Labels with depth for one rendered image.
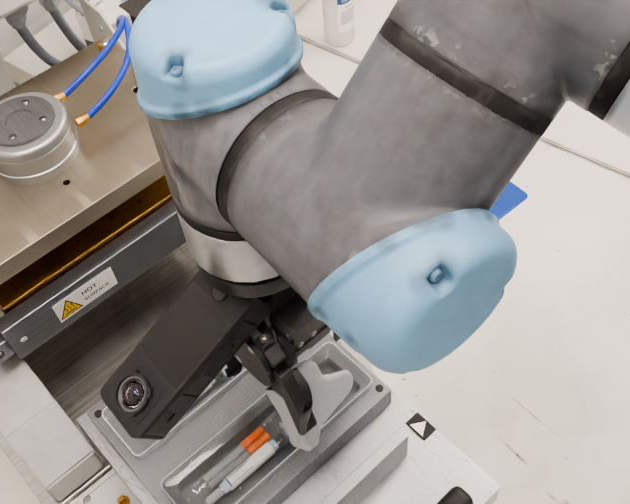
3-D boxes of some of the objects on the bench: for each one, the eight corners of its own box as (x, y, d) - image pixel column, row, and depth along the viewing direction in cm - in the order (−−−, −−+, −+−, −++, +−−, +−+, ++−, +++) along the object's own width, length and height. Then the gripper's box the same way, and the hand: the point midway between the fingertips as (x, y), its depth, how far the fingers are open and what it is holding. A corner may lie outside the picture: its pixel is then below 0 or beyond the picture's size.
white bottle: (320, 44, 132) (314, -33, 120) (330, 26, 135) (326, -51, 123) (348, 50, 131) (345, -28, 119) (358, 31, 133) (356, -46, 122)
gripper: (402, 256, 45) (395, 417, 61) (241, 129, 51) (274, 305, 68) (288, 350, 41) (313, 492, 58) (132, 201, 48) (195, 367, 65)
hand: (263, 409), depth 61 cm, fingers open, 8 cm apart
